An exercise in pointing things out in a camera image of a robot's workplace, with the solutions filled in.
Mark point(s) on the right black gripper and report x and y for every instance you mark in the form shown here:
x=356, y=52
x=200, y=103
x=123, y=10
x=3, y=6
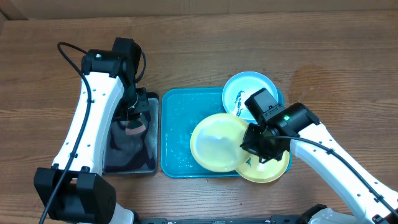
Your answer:
x=253, y=144

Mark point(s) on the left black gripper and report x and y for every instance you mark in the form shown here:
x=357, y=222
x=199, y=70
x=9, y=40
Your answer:
x=144, y=107

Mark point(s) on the pink green sponge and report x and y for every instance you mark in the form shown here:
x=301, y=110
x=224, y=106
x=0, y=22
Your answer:
x=135, y=126

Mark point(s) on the yellow plate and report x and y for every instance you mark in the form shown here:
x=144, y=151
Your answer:
x=215, y=142
x=269, y=171

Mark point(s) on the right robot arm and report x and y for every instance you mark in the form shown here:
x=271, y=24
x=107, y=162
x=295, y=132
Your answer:
x=298, y=130

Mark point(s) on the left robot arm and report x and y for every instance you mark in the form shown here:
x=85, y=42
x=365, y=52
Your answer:
x=73, y=190

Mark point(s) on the teal plastic tray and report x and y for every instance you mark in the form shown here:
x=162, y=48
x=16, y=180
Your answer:
x=182, y=110

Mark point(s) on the black water tray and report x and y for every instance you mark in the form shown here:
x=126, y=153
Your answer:
x=137, y=153

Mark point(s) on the light blue plate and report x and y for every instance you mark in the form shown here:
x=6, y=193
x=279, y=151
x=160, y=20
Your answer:
x=240, y=87

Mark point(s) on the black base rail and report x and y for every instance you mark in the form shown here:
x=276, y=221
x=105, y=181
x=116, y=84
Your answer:
x=275, y=219

